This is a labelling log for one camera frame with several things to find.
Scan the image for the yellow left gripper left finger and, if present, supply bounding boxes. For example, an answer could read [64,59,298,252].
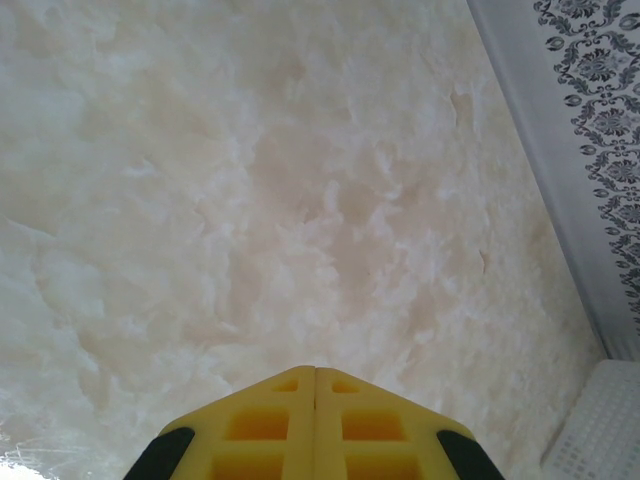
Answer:
[121,365,317,480]

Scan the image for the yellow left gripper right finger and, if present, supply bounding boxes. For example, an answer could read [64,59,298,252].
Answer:
[314,366,507,480]

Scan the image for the white plastic mesh basket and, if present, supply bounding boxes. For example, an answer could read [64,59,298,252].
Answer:
[541,358,640,480]

